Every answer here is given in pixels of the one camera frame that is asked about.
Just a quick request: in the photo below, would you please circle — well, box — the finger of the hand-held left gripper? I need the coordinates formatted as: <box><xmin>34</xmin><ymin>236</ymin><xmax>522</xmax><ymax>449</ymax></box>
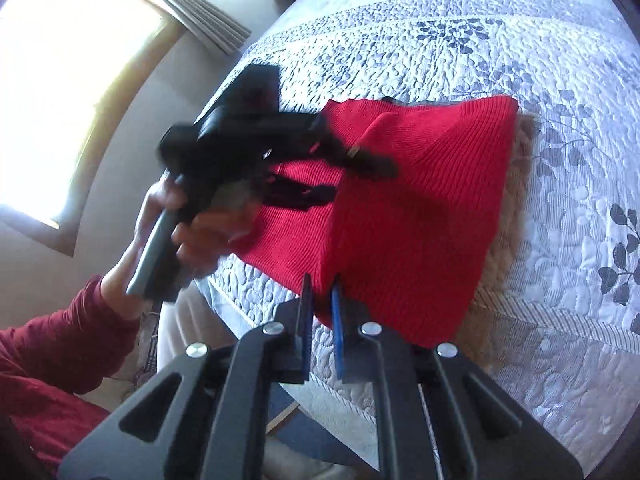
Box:
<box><xmin>260</xmin><ymin>172</ymin><xmax>341</xmax><ymax>211</ymax></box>
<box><xmin>310</xmin><ymin>125</ymin><xmax>398</xmax><ymax>178</ymax></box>

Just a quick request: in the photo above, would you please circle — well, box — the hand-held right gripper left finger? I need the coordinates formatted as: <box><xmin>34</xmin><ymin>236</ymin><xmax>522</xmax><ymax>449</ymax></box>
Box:
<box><xmin>57</xmin><ymin>272</ymin><xmax>316</xmax><ymax>480</ymax></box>

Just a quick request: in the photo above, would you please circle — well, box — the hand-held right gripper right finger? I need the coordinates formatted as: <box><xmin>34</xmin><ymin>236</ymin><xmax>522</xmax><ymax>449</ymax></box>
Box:
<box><xmin>330</xmin><ymin>274</ymin><xmax>586</xmax><ymax>480</ymax></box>

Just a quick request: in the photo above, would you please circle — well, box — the red knit sweater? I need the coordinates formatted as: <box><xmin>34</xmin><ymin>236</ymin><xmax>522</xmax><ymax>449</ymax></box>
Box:
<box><xmin>227</xmin><ymin>96</ymin><xmax>521</xmax><ymax>348</ymax></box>

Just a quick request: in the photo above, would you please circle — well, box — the person's left forearm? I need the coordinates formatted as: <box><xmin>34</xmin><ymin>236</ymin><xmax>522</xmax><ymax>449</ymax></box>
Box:
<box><xmin>0</xmin><ymin>245</ymin><xmax>156</xmax><ymax>466</ymax></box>

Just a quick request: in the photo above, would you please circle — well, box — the person's left hand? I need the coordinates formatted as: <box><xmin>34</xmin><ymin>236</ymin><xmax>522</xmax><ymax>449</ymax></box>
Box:
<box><xmin>131</xmin><ymin>167</ymin><xmax>262</xmax><ymax>286</ymax></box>

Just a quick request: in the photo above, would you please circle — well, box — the grey curtain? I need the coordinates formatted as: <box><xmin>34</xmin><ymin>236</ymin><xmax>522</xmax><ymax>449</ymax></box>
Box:
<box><xmin>120</xmin><ymin>0</ymin><xmax>252</xmax><ymax>56</ymax></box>

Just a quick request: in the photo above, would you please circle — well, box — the tan fuzzy cloth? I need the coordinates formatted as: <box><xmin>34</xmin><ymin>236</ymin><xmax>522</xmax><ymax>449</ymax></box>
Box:
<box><xmin>470</xmin><ymin>110</ymin><xmax>538</xmax><ymax>351</ymax></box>

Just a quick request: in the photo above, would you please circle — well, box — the grey leaf-patterned quilt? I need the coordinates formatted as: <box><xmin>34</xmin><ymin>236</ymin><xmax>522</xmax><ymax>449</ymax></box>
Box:
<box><xmin>192</xmin><ymin>0</ymin><xmax>640</xmax><ymax>441</ymax></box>

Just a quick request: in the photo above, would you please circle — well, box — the window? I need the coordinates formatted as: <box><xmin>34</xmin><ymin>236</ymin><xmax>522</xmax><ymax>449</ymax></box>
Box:
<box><xmin>0</xmin><ymin>0</ymin><xmax>186</xmax><ymax>256</ymax></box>

